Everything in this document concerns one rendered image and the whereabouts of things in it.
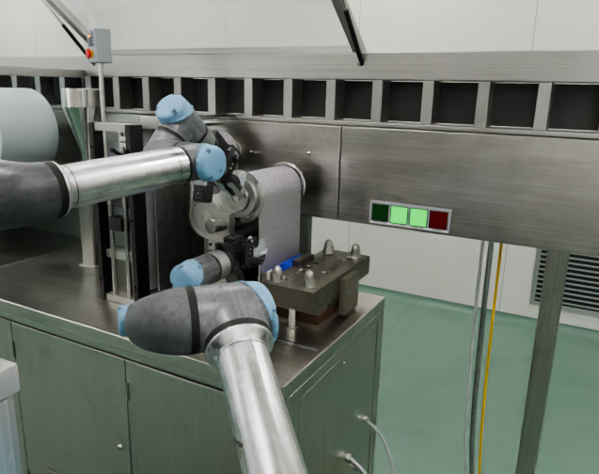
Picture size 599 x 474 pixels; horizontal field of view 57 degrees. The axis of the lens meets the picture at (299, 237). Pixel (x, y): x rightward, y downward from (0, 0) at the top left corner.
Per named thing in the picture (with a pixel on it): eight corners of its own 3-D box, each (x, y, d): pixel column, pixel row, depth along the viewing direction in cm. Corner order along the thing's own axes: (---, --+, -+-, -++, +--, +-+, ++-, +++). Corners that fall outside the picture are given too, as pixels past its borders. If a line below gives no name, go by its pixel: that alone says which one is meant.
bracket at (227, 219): (208, 318, 159) (206, 214, 151) (221, 310, 165) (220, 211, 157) (222, 322, 157) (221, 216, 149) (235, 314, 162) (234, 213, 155)
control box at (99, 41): (83, 62, 173) (81, 28, 170) (103, 63, 177) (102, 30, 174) (90, 61, 168) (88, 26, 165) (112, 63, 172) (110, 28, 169)
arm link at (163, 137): (156, 169, 114) (181, 127, 117) (124, 164, 121) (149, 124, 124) (180, 190, 120) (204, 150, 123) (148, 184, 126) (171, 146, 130)
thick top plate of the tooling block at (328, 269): (261, 302, 153) (261, 281, 152) (324, 265, 187) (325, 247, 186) (312, 314, 146) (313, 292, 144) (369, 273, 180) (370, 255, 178)
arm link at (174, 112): (145, 118, 122) (164, 88, 124) (172, 148, 131) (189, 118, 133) (170, 123, 118) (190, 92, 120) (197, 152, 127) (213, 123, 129)
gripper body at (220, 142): (244, 158, 144) (223, 129, 134) (232, 185, 140) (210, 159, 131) (221, 155, 147) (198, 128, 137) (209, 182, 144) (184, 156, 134)
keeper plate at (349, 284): (338, 314, 161) (339, 278, 159) (351, 303, 170) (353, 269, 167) (345, 316, 160) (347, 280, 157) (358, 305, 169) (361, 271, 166)
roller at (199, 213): (189, 234, 165) (188, 195, 162) (238, 219, 187) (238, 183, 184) (222, 241, 160) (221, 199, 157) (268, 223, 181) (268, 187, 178)
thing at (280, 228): (258, 276, 158) (259, 213, 153) (297, 256, 178) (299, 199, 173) (260, 276, 157) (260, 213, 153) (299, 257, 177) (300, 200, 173)
